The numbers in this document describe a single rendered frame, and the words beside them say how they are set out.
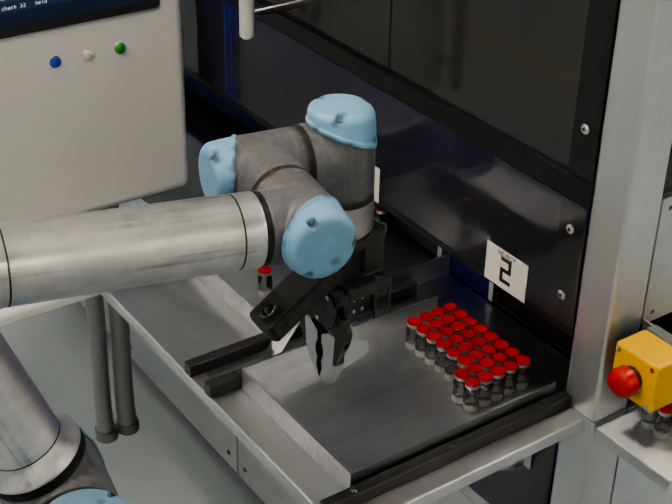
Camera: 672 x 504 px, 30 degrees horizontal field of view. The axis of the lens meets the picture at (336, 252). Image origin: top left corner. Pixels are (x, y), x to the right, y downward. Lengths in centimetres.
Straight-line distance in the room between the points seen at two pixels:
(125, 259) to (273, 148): 24
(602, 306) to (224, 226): 63
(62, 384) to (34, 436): 188
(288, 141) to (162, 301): 67
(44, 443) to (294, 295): 31
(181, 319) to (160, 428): 122
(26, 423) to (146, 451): 167
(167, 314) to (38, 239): 79
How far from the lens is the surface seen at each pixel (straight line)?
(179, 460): 300
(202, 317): 189
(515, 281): 175
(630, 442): 171
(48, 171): 227
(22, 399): 136
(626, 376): 160
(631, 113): 151
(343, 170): 134
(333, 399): 172
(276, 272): 199
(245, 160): 129
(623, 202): 155
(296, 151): 131
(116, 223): 115
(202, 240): 116
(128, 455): 302
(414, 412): 171
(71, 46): 220
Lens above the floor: 194
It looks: 31 degrees down
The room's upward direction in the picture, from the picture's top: 1 degrees clockwise
